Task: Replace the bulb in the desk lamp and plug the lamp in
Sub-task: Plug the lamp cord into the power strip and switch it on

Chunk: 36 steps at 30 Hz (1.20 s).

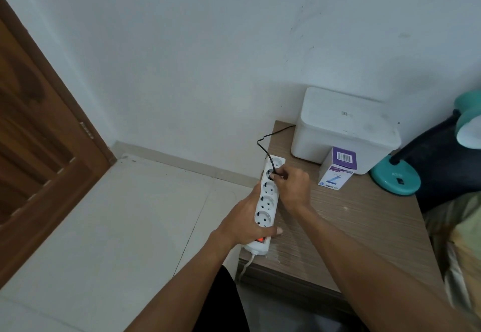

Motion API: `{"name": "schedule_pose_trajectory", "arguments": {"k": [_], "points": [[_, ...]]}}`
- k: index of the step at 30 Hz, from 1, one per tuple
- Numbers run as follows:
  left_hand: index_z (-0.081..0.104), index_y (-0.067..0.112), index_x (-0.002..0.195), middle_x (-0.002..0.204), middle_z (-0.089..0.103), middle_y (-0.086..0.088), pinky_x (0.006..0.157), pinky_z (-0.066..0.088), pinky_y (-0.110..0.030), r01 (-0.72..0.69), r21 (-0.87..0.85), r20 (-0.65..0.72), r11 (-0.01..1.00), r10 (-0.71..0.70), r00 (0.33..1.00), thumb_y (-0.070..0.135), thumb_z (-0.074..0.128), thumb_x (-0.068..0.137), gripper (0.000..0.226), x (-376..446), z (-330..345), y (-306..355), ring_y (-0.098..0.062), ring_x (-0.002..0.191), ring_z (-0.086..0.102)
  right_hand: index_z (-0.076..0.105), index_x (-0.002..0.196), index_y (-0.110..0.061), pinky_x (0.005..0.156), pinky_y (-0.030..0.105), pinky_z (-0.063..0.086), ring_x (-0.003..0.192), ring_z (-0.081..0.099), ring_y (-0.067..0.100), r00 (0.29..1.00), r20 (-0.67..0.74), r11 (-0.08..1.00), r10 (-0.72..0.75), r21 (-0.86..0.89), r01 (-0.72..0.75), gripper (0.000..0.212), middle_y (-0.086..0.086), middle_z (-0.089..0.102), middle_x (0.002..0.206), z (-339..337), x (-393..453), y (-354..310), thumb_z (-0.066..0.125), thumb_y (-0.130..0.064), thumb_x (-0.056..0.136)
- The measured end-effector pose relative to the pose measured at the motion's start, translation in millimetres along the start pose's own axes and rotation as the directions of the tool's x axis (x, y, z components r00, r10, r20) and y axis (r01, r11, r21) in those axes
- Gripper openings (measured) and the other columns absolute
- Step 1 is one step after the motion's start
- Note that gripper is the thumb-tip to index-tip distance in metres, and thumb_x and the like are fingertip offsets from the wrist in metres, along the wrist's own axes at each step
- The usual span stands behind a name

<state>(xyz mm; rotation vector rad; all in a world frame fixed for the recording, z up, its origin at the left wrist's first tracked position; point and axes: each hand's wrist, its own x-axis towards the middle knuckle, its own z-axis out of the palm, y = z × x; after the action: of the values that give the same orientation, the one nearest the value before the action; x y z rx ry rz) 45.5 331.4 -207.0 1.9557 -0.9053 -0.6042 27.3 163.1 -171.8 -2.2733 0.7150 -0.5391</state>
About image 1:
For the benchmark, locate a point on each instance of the person's right forearm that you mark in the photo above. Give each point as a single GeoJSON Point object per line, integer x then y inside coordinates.
{"type": "Point", "coordinates": [375, 271]}

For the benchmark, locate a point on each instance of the person's left thumb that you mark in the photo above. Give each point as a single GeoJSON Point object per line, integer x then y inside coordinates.
{"type": "Point", "coordinates": [271, 232]}

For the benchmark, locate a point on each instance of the person's left forearm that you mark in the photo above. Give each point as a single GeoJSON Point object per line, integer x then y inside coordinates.
{"type": "Point", "coordinates": [176, 286]}

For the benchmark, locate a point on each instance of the teal desk lamp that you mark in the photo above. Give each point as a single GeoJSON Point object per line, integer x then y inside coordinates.
{"type": "Point", "coordinates": [402, 177]}

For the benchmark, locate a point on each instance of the person's right fingers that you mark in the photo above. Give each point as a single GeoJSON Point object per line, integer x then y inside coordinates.
{"type": "Point", "coordinates": [280, 177]}

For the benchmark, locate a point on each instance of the metal door hinge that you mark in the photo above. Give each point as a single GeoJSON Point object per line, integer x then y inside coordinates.
{"type": "Point", "coordinates": [87, 131]}

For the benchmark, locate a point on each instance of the beige patterned bedding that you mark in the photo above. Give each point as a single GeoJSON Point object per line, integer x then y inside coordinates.
{"type": "Point", "coordinates": [460, 245]}

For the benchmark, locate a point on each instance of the wooden bedside table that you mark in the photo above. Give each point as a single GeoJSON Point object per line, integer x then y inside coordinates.
{"type": "Point", "coordinates": [360, 230]}

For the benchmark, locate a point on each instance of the brown wooden door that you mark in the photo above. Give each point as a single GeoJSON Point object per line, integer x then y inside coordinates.
{"type": "Point", "coordinates": [37, 147]}

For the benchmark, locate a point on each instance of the person's right hand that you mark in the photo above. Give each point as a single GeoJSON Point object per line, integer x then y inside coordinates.
{"type": "Point", "coordinates": [293, 190]}

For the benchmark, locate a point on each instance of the small white purple carton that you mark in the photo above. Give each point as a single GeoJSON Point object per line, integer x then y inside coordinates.
{"type": "Point", "coordinates": [336, 172]}

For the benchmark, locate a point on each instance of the person's left hand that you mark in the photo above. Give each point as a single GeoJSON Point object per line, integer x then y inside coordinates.
{"type": "Point", "coordinates": [240, 219]}

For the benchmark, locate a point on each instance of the white plastic storage box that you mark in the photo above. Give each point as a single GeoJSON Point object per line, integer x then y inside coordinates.
{"type": "Point", "coordinates": [344, 128]}

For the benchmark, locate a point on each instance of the white power strip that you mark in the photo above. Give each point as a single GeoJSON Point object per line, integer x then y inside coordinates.
{"type": "Point", "coordinates": [267, 207]}

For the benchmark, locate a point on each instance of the person's black trousers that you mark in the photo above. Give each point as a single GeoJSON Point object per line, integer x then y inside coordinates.
{"type": "Point", "coordinates": [221, 301]}

